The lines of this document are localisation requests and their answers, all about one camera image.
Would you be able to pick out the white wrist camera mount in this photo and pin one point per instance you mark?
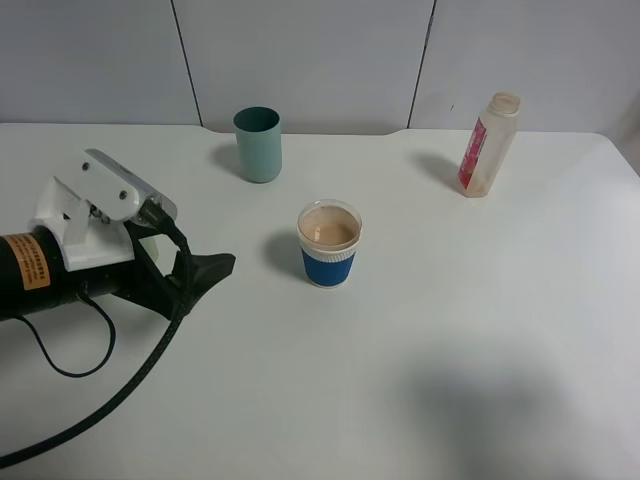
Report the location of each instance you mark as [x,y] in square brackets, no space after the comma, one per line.
[86,204]

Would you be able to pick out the clear drink bottle red label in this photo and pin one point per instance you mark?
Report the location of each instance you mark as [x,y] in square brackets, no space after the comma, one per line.
[489,143]

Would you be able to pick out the pale yellow-green plastic cup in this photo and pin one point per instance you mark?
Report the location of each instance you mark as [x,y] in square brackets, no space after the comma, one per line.
[150,246]

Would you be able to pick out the teal plastic cup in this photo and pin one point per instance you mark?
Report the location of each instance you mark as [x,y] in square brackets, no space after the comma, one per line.
[258,137]

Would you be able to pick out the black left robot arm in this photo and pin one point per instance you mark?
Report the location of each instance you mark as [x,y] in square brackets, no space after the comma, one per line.
[34,278]

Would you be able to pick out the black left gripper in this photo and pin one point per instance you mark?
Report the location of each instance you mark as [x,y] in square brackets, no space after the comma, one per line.
[140,282]

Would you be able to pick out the glass cup with blue sleeve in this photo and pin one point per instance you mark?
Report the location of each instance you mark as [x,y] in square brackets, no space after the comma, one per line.
[329,233]

